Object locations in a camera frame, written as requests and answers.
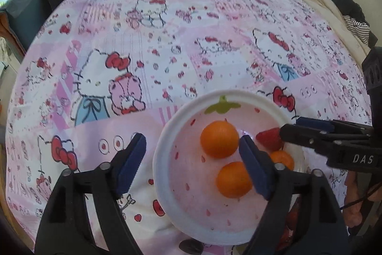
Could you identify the mandarin orange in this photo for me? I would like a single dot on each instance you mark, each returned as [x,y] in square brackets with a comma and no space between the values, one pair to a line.
[218,140]
[232,180]
[283,159]

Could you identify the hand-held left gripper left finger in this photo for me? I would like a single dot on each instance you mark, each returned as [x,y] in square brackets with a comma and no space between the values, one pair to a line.
[132,165]

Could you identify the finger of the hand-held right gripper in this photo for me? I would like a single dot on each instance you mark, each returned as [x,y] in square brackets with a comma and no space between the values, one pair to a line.
[304,137]
[313,122]

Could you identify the pink cartoon printed blanket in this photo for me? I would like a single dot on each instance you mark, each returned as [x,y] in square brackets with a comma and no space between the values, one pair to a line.
[149,63]

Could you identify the white plate with pink print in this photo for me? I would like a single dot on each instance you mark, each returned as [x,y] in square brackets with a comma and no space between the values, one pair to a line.
[191,183]

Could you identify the person's right hand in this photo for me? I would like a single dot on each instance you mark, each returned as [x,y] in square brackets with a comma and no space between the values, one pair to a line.
[352,198]

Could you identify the red strawberry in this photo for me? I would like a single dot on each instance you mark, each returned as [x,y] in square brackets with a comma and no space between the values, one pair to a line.
[267,138]

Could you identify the blue sofa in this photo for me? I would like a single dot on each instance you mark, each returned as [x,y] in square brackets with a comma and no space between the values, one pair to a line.
[24,4]

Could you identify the striped garment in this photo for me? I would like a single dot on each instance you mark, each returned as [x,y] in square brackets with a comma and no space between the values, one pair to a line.
[356,26]

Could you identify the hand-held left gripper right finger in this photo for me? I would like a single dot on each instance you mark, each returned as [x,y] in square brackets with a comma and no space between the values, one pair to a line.
[255,167]

